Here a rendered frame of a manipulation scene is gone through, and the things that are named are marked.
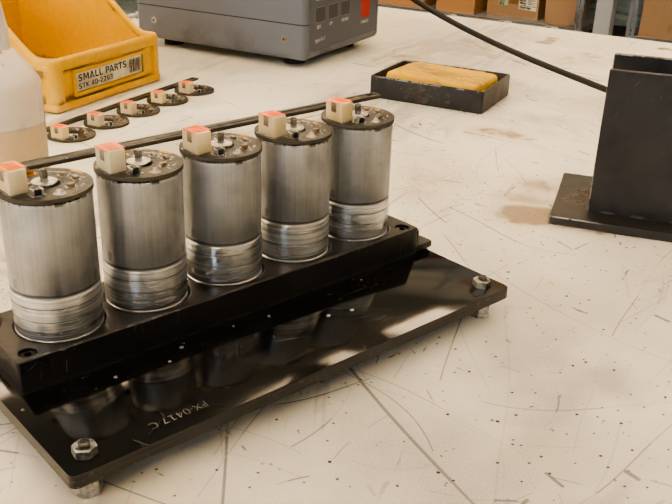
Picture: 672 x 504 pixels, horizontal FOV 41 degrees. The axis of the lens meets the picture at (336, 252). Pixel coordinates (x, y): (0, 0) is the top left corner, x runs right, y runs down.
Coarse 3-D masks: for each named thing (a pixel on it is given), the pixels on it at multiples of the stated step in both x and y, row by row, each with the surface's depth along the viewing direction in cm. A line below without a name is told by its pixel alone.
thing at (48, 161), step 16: (352, 96) 33; (368, 96) 33; (288, 112) 30; (304, 112) 31; (208, 128) 28; (224, 128) 29; (128, 144) 27; (144, 144) 27; (32, 160) 25; (48, 160) 25; (64, 160) 25
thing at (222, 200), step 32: (192, 160) 26; (256, 160) 27; (192, 192) 27; (224, 192) 26; (256, 192) 27; (192, 224) 27; (224, 224) 27; (256, 224) 27; (192, 256) 28; (224, 256) 27; (256, 256) 28
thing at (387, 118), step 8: (368, 112) 31; (376, 112) 31; (384, 112) 31; (328, 120) 30; (352, 120) 30; (360, 120) 29; (368, 120) 30; (384, 120) 30; (392, 120) 30; (352, 128) 29; (360, 128) 29; (368, 128) 29; (376, 128) 29
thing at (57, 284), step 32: (32, 224) 23; (64, 224) 23; (32, 256) 23; (64, 256) 23; (96, 256) 24; (32, 288) 24; (64, 288) 24; (96, 288) 25; (32, 320) 24; (64, 320) 24; (96, 320) 25
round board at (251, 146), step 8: (216, 136) 28; (224, 136) 28; (232, 136) 27; (240, 136) 28; (248, 136) 28; (240, 144) 27; (248, 144) 27; (256, 144) 27; (184, 152) 26; (208, 152) 26; (216, 152) 26; (224, 152) 26; (232, 152) 26; (248, 152) 26; (256, 152) 26; (200, 160) 26; (208, 160) 26; (216, 160) 26; (224, 160) 26; (232, 160) 26; (240, 160) 26
